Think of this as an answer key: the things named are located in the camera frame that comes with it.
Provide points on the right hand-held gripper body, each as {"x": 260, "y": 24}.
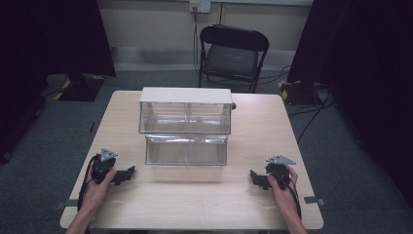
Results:
{"x": 280, "y": 170}

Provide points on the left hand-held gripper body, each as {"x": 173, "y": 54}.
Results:
{"x": 103, "y": 165}

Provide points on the person's left hand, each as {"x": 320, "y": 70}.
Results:
{"x": 97, "y": 190}

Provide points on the person's right hand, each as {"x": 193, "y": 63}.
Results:
{"x": 283, "y": 196}

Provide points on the grey tape strip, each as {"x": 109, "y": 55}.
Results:
{"x": 314, "y": 200}
{"x": 66, "y": 203}

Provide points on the clear plastic drawer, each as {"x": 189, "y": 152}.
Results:
{"x": 186, "y": 152}

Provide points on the small dark round object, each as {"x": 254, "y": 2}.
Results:
{"x": 233, "y": 105}

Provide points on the black stand base striped tape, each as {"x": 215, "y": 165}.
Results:
{"x": 81, "y": 87}
{"x": 300, "y": 92}

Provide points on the clear box with white lid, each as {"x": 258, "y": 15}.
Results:
{"x": 185, "y": 96}

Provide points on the black folding chair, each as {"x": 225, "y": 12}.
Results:
{"x": 232, "y": 58}

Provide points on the dark curtain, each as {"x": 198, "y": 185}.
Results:
{"x": 48, "y": 48}
{"x": 367, "y": 65}

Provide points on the white wall outlet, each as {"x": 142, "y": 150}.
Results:
{"x": 200, "y": 5}

